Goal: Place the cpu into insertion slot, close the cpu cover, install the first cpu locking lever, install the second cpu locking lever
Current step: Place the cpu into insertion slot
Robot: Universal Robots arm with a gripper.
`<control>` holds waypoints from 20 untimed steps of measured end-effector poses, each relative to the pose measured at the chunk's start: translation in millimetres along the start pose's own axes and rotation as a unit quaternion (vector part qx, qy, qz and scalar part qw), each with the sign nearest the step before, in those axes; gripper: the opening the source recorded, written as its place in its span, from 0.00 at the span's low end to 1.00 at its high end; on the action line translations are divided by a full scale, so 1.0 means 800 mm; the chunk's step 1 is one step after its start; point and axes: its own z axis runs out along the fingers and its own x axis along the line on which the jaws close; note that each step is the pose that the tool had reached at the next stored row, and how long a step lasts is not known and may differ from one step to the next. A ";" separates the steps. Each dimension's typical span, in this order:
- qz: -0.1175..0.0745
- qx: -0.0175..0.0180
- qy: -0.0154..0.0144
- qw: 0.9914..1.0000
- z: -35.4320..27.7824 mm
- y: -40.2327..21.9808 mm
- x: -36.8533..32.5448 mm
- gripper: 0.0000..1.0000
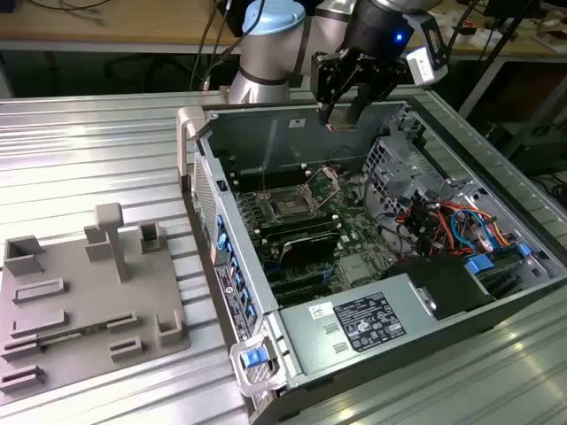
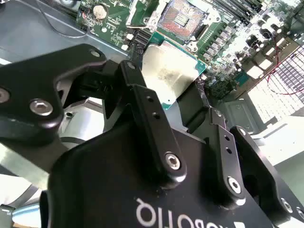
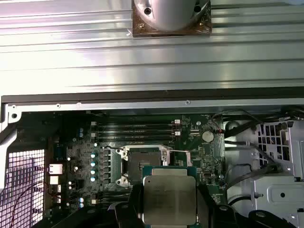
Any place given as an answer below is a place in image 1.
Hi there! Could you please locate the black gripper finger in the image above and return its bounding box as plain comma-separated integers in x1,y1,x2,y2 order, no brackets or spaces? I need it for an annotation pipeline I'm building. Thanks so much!
348,57,409,123
309,49,358,126

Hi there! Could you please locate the blue wire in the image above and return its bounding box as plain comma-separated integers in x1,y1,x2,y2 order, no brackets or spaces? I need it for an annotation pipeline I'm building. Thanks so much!
450,206,495,254

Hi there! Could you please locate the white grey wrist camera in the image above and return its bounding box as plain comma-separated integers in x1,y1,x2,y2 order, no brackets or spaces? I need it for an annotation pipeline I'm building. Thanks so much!
404,12,449,86

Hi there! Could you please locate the black graphics card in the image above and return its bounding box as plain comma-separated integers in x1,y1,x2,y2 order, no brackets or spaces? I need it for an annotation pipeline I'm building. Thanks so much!
277,230,343,270

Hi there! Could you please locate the orange wire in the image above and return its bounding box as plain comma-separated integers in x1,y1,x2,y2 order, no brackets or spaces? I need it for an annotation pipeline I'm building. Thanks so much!
436,199,513,249

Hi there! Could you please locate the grey PC case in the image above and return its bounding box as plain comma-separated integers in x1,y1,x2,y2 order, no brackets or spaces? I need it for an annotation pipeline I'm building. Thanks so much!
175,90,567,425

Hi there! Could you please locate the grey power supply unit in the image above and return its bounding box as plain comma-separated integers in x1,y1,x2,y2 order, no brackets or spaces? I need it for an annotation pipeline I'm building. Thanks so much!
265,272,447,387

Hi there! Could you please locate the white metal desk leg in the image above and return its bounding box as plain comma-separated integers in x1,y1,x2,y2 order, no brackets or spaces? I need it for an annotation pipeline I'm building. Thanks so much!
458,55,510,117
504,74,567,160

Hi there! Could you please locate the green motherboard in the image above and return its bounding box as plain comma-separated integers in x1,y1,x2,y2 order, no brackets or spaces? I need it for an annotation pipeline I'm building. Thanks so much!
229,163,426,309

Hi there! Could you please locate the CPU socket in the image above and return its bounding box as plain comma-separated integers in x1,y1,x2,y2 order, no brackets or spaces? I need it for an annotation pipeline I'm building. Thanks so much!
259,186,316,224

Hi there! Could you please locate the blue case release latch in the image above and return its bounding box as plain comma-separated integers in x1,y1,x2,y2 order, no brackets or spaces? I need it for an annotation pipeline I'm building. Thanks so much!
240,348,270,369

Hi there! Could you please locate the silver CPU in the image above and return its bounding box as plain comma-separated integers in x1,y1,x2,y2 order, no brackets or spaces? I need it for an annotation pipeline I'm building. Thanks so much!
326,108,358,133

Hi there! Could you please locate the metal socket cover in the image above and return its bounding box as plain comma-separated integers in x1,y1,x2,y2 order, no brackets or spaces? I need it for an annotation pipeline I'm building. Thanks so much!
302,163,343,204

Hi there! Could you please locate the grey metal disk bay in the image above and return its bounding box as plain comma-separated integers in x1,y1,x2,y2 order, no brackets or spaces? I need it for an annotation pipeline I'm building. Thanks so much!
359,135,447,225

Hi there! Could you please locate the brown flat item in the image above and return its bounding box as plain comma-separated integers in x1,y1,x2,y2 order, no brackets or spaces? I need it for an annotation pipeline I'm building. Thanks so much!
533,28,567,50

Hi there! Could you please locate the silver chipset heatsink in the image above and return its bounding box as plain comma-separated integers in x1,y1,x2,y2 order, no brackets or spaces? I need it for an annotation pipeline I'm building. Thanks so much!
339,254,372,285

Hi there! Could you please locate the black monitor base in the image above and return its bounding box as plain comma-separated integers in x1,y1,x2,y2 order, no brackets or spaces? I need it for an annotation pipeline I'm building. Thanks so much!
482,0,544,19

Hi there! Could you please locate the black plastic shroud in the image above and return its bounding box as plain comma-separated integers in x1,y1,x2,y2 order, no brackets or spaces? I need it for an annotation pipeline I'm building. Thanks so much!
384,252,496,323

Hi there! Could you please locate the wooden desk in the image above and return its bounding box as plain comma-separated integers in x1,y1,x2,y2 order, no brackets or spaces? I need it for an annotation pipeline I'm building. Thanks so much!
0,0,567,61

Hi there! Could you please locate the grey parts rack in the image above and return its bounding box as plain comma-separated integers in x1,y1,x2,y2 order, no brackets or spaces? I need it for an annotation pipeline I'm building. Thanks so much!
0,202,192,396

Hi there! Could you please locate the white box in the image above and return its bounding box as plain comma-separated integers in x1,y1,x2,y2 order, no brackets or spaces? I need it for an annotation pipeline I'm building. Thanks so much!
446,25,493,49

